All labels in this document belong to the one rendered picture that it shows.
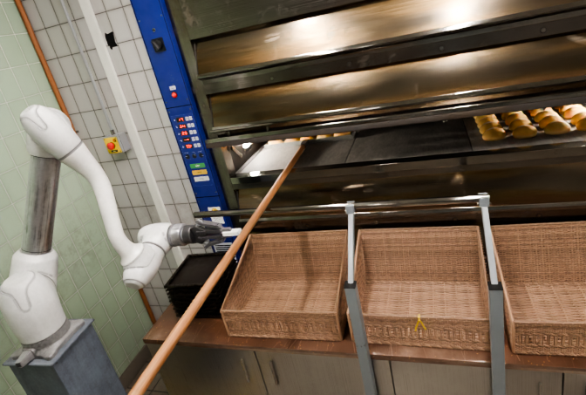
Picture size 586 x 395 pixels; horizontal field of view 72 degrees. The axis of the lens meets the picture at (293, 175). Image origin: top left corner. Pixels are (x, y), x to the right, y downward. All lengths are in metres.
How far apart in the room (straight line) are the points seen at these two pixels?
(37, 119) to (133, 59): 0.81
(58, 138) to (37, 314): 0.60
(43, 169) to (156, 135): 0.73
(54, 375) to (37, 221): 0.54
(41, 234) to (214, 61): 1.02
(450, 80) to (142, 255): 1.38
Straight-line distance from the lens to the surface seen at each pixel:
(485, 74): 1.81
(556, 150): 1.96
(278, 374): 2.06
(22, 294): 1.66
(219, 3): 1.95
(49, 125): 1.55
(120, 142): 2.36
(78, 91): 2.51
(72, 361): 1.76
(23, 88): 2.50
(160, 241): 1.66
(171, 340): 1.16
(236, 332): 2.03
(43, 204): 1.76
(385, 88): 1.80
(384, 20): 1.77
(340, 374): 1.94
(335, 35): 1.80
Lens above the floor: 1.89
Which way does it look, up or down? 21 degrees down
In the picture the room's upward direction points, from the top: 13 degrees counter-clockwise
